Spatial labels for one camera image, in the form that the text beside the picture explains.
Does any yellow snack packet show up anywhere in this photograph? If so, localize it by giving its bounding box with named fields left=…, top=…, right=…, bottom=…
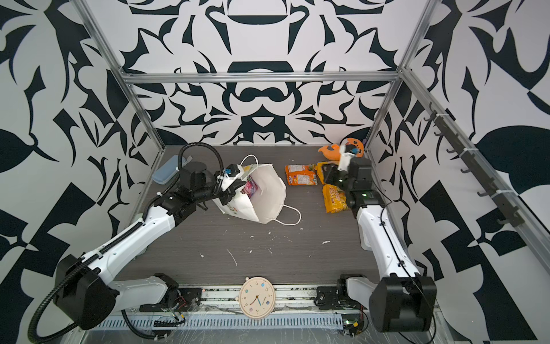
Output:
left=316, top=161, right=339, bottom=186
left=322, top=184, right=348, bottom=214

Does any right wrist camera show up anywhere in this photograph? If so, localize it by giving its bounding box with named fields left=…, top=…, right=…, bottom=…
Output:
left=338, top=144, right=358, bottom=171

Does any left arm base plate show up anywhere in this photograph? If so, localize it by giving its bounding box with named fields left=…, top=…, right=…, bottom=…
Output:
left=139, top=288, right=203, bottom=312

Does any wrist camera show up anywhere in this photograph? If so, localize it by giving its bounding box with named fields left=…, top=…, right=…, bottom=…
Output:
left=338, top=144, right=358, bottom=171
left=223, top=163, right=241, bottom=178

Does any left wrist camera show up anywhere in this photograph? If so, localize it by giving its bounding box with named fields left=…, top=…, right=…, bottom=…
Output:
left=223, top=163, right=241, bottom=178

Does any purple berries candy packet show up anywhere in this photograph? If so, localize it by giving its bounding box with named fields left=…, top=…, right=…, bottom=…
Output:
left=241, top=179, right=259, bottom=197

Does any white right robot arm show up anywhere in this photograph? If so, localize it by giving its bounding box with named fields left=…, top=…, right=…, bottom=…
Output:
left=328, top=171, right=437, bottom=335

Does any orange snack packet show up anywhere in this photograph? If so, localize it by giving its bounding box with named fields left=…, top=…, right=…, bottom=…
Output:
left=285, top=164, right=318, bottom=186

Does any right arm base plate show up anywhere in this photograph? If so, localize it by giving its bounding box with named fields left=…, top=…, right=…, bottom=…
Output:
left=314, top=286, right=358, bottom=310

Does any orange shark plush toy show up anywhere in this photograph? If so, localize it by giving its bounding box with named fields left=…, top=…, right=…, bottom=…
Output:
left=318, top=138, right=365, bottom=161

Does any white green paper bag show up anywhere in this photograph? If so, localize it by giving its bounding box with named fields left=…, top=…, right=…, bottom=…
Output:
left=213, top=154, right=302, bottom=226

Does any round wooden clock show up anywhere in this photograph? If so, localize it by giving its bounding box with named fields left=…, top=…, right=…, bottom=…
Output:
left=237, top=277, right=276, bottom=320

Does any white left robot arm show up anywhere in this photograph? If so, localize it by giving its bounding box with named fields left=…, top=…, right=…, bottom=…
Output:
left=27, top=142, right=245, bottom=343

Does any wall hook rail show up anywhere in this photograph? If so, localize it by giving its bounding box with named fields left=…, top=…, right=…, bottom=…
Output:
left=425, top=102, right=525, bottom=227

